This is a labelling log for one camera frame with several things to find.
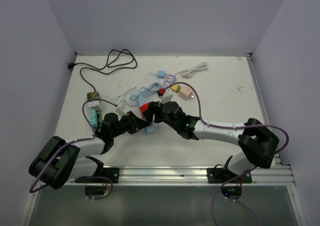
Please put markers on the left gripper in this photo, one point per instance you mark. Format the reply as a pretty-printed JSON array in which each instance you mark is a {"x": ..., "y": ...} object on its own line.
[{"x": 135, "y": 123}]

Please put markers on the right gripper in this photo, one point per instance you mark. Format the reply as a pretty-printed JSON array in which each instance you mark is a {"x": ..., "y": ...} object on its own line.
[{"x": 154, "y": 107}]

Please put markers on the red cube socket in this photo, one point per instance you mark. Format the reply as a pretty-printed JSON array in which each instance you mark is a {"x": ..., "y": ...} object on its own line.
[{"x": 146, "y": 111}]

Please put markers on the light blue power strip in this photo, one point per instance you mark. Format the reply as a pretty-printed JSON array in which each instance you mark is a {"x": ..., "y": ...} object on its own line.
[{"x": 142, "y": 101}]

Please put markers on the yellow plug adapter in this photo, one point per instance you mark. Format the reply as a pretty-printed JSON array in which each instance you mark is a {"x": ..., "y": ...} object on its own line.
[{"x": 176, "y": 88}]

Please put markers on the pink cube socket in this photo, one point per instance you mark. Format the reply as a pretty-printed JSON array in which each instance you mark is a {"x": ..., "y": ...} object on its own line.
[{"x": 186, "y": 93}]

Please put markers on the blue plug charger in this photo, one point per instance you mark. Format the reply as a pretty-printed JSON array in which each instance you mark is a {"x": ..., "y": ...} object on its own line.
[{"x": 161, "y": 74}]

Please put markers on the teal plug adapter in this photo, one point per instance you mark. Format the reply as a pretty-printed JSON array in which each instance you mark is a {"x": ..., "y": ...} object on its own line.
[{"x": 93, "y": 119}]

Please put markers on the green power strip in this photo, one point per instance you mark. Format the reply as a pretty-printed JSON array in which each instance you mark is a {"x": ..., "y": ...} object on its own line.
[{"x": 94, "y": 103}]

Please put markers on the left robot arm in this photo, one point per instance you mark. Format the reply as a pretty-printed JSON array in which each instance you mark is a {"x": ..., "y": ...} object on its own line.
[{"x": 61, "y": 160}]

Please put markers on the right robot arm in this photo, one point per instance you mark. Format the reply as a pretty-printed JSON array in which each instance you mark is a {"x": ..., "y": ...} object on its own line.
[{"x": 258, "y": 144}]

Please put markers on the purple power strip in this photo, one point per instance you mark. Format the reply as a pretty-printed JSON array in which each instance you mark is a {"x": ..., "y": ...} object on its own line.
[{"x": 169, "y": 80}]

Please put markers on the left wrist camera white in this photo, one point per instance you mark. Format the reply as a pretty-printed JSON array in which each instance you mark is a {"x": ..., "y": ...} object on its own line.
[{"x": 120, "y": 108}]

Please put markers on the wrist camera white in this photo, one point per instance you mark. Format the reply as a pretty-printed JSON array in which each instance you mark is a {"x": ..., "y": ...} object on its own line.
[
  {"x": 165, "y": 95},
  {"x": 120, "y": 108}
]

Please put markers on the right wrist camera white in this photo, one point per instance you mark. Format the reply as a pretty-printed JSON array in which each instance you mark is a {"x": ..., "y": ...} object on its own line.
[{"x": 165, "y": 95}]

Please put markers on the aluminium front rail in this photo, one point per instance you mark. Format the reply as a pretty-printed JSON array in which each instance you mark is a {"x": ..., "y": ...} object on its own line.
[{"x": 152, "y": 176}]

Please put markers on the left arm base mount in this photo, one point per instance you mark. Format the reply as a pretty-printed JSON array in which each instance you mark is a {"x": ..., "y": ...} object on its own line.
[{"x": 107, "y": 174}]

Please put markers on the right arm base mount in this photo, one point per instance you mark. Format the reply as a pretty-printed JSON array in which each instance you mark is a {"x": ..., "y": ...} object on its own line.
[{"x": 220, "y": 174}]

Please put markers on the right aluminium side rail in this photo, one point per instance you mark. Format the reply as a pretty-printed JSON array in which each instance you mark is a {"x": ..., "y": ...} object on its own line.
[{"x": 257, "y": 87}]

